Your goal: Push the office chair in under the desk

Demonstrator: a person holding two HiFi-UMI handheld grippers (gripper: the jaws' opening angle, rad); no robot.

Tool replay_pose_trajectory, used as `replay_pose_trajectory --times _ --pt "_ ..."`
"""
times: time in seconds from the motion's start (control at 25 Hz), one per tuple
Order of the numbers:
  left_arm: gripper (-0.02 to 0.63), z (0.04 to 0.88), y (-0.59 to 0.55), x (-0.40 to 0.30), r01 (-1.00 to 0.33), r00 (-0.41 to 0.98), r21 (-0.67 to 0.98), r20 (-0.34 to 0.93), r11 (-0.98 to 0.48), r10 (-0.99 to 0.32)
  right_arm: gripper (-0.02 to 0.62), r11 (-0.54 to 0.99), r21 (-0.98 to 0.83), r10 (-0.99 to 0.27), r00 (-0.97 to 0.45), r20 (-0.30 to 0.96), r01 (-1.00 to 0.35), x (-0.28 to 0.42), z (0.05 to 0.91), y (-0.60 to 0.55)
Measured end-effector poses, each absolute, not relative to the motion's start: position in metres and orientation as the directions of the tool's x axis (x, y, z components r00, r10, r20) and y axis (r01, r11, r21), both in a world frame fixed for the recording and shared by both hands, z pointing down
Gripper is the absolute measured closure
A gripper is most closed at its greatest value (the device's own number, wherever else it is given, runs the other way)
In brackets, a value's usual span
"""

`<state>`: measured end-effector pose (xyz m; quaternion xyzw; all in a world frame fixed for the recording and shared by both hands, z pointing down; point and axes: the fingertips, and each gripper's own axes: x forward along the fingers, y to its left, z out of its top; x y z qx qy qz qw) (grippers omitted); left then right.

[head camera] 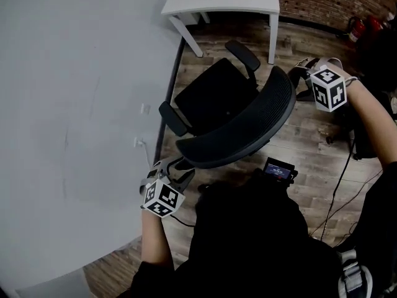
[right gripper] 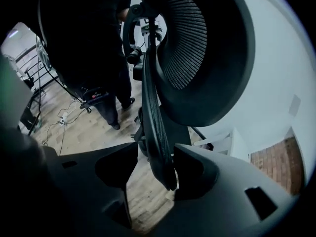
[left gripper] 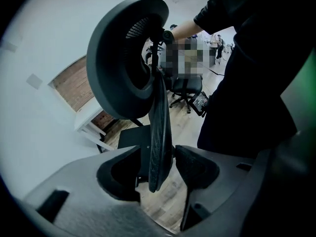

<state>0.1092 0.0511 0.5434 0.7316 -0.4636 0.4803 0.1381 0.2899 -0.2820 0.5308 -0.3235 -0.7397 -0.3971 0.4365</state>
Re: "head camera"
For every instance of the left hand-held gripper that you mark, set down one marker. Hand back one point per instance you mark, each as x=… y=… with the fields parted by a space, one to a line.
x=162 y=199

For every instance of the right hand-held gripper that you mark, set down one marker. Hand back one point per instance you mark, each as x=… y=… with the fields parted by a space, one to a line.
x=328 y=88

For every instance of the black office chair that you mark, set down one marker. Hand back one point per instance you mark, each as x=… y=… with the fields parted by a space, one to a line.
x=217 y=98

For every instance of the person's right forearm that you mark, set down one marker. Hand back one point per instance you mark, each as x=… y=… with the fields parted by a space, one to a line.
x=372 y=120

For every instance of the person's left forearm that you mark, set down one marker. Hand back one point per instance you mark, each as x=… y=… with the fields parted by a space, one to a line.
x=155 y=241

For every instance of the red fire extinguisher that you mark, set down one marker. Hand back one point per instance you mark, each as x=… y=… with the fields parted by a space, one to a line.
x=355 y=31

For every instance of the black screen device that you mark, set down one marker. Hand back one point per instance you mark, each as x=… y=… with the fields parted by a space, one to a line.
x=279 y=169

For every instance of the person in black shirt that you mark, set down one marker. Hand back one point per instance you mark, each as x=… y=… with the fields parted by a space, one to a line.
x=248 y=244

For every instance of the white wall socket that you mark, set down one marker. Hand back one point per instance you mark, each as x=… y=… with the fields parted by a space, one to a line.
x=139 y=142
x=145 y=108

